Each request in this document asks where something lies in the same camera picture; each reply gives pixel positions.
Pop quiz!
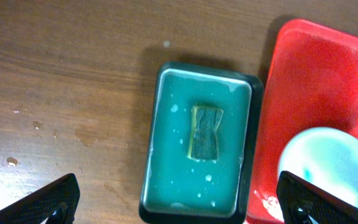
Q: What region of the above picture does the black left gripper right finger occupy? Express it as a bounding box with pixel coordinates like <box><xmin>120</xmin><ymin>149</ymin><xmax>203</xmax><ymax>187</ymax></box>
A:
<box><xmin>276</xmin><ymin>171</ymin><xmax>358</xmax><ymax>224</ymax></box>

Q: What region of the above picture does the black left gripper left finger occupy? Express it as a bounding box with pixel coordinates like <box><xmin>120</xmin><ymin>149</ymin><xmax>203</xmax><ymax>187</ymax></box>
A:
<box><xmin>0</xmin><ymin>173</ymin><xmax>80</xmax><ymax>224</ymax></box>

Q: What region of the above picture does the red plastic tray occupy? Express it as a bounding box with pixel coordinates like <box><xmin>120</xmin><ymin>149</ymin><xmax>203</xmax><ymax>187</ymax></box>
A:
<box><xmin>246</xmin><ymin>19</ymin><xmax>358</xmax><ymax>223</ymax></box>

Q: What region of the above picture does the yellow green scrub sponge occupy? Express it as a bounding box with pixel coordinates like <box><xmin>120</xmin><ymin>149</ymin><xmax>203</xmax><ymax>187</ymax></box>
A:
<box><xmin>187</xmin><ymin>105</ymin><xmax>224</xmax><ymax>161</ymax></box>

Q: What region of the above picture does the dark green water tray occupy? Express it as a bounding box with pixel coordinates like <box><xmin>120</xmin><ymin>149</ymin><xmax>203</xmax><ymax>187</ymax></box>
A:
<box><xmin>139</xmin><ymin>62</ymin><xmax>264</xmax><ymax>223</ymax></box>

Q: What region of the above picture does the light blue plate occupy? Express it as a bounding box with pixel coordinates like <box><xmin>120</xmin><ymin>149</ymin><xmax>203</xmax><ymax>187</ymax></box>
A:
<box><xmin>277</xmin><ymin>128</ymin><xmax>358</xmax><ymax>208</ymax></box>

